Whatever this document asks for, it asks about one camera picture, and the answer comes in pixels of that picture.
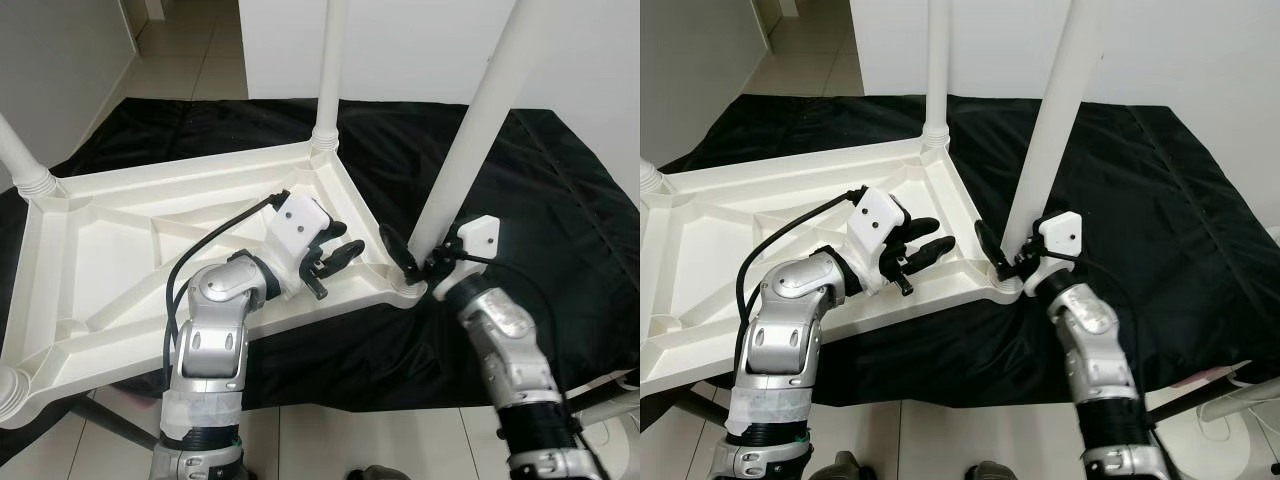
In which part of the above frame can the white plastic children table top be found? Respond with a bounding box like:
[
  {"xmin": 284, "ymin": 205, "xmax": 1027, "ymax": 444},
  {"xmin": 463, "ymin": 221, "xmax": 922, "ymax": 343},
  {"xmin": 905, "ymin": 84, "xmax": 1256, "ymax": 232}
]
[
  {"xmin": 640, "ymin": 135, "xmax": 1023, "ymax": 396},
  {"xmin": 0, "ymin": 140, "xmax": 429, "ymax": 429}
]

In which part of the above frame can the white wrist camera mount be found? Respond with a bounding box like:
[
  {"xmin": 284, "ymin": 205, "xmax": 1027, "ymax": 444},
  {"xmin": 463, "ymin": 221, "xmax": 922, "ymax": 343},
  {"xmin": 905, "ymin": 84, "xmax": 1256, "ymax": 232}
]
[
  {"xmin": 262, "ymin": 192, "xmax": 333, "ymax": 301},
  {"xmin": 455, "ymin": 215, "xmax": 501, "ymax": 266},
  {"xmin": 1022, "ymin": 212, "xmax": 1084, "ymax": 296},
  {"xmin": 845, "ymin": 185, "xmax": 913, "ymax": 296}
]

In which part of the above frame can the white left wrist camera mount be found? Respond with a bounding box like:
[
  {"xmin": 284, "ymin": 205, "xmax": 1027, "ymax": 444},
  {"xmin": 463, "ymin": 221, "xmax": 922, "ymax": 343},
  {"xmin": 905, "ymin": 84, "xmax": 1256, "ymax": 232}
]
[
  {"xmin": 845, "ymin": 185, "xmax": 913, "ymax": 296},
  {"xmin": 262, "ymin": 192, "xmax": 333, "ymax": 301}
]

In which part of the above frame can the white pedestal fan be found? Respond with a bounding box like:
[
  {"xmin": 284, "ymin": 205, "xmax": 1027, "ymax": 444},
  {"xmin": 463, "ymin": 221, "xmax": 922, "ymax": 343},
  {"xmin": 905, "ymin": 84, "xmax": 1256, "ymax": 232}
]
[{"xmin": 1150, "ymin": 225, "xmax": 1280, "ymax": 480}]

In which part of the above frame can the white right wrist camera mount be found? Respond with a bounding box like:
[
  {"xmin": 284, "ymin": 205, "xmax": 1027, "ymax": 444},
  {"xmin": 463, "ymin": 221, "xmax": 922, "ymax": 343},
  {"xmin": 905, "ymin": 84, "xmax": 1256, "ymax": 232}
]
[
  {"xmin": 455, "ymin": 215, "xmax": 501, "ymax": 266},
  {"xmin": 1022, "ymin": 212, "xmax": 1084, "ymax": 296}
]

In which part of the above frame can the black table cloth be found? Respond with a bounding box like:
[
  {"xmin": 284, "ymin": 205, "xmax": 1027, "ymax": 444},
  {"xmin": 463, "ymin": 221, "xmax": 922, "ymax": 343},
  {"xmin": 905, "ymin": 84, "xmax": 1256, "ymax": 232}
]
[
  {"xmin": 640, "ymin": 95, "xmax": 1280, "ymax": 406},
  {"xmin": 0, "ymin": 95, "xmax": 641, "ymax": 411}
]

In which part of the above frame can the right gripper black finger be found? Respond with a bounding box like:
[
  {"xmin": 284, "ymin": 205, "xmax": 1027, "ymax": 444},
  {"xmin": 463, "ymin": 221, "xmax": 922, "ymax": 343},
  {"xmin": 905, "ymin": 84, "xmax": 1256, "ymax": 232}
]
[
  {"xmin": 378, "ymin": 223, "xmax": 422, "ymax": 282},
  {"xmin": 973, "ymin": 220, "xmax": 1012, "ymax": 280}
]

